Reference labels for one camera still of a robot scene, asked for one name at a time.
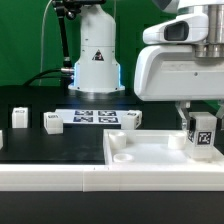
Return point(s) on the white sheet with tags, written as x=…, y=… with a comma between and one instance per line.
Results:
x=80, y=116

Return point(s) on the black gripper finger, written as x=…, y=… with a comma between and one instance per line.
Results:
x=183, y=115
x=220, y=115

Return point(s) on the white square tabletop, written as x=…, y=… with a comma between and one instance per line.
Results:
x=152, y=147

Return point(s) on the white U-shaped obstacle fence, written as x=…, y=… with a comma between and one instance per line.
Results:
x=192, y=177

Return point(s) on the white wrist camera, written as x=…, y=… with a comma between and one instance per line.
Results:
x=187, y=28

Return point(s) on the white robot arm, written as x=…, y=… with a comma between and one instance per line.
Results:
x=97, y=72

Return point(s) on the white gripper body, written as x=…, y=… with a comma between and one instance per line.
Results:
x=173, y=73

